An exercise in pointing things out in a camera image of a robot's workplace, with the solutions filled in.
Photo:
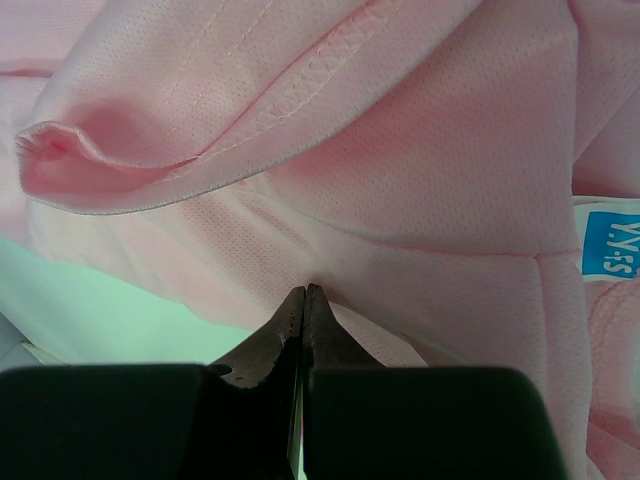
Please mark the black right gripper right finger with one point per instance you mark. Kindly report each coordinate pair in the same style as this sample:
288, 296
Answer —
364, 420

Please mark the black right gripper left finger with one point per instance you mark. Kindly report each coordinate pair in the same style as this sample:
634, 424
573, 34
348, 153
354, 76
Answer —
232, 419

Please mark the pink t shirt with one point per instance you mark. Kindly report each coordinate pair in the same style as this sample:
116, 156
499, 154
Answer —
422, 161

